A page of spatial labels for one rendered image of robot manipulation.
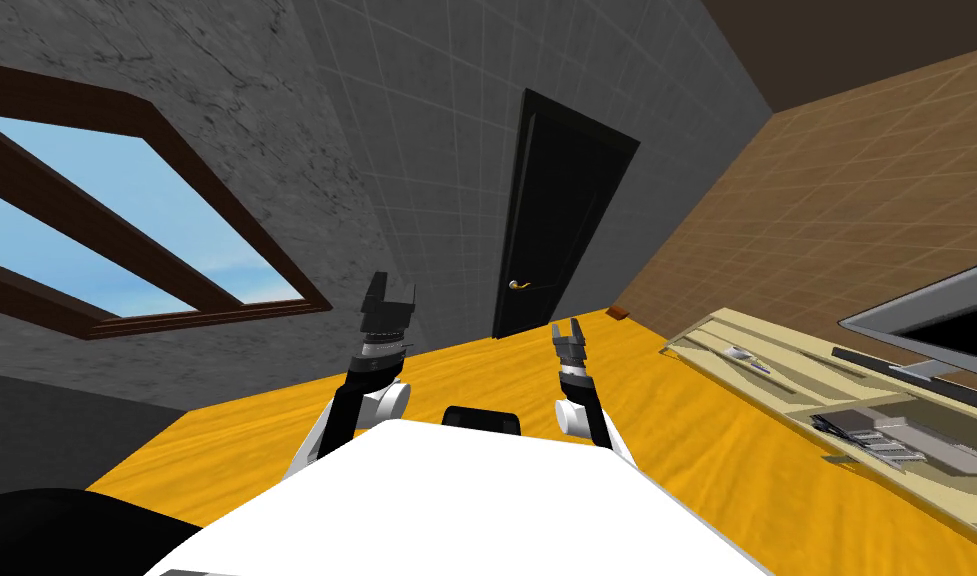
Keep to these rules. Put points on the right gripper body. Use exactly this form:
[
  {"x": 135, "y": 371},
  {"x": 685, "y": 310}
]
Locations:
[{"x": 571, "y": 352}]

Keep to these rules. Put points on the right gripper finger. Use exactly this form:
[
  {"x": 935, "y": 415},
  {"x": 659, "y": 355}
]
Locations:
[
  {"x": 558, "y": 335},
  {"x": 576, "y": 330}
]

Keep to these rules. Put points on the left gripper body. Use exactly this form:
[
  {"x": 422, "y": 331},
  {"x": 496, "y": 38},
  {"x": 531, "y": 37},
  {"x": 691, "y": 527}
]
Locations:
[{"x": 386, "y": 322}]

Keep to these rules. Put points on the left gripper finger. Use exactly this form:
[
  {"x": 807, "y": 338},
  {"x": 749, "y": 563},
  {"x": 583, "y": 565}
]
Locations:
[
  {"x": 377, "y": 292},
  {"x": 410, "y": 296}
]

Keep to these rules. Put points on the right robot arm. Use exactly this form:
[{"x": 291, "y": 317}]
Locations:
[{"x": 584, "y": 404}]

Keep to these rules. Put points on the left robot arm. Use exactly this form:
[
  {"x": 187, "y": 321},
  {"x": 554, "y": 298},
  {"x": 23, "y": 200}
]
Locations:
[{"x": 352, "y": 412}]

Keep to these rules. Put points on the small brown block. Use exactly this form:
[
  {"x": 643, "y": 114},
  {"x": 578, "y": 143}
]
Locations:
[{"x": 618, "y": 313}]

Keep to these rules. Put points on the black door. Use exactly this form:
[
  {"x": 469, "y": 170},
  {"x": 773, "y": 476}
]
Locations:
[{"x": 564, "y": 216}]

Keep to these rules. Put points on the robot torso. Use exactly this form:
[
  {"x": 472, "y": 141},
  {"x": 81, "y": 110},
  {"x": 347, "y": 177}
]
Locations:
[{"x": 472, "y": 512}]

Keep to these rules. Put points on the beige low cabinet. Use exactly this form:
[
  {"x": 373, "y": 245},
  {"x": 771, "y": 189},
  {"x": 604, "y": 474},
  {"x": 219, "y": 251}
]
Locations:
[{"x": 784, "y": 376}]

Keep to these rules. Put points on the brown framed window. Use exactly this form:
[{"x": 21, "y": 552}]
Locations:
[{"x": 112, "y": 232}]

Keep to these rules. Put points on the grey framed television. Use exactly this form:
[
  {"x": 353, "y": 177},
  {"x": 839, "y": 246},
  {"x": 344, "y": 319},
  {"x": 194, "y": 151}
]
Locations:
[{"x": 944, "y": 320}]

